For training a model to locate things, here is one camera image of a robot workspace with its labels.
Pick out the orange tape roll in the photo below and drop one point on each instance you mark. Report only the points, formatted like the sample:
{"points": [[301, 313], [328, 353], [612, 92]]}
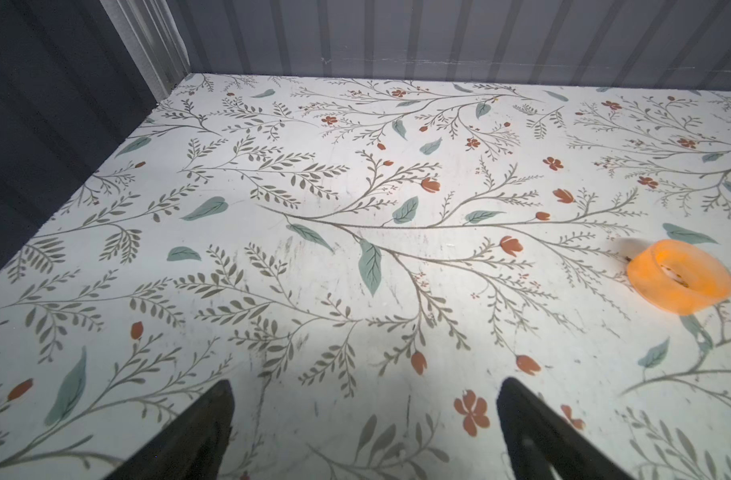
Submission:
{"points": [[679, 278]]}

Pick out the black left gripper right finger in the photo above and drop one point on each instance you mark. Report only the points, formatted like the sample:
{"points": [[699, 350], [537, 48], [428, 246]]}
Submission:
{"points": [[541, 445]]}

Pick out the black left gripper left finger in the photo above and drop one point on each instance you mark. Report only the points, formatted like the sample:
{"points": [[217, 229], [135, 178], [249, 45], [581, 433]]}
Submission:
{"points": [[192, 446]]}

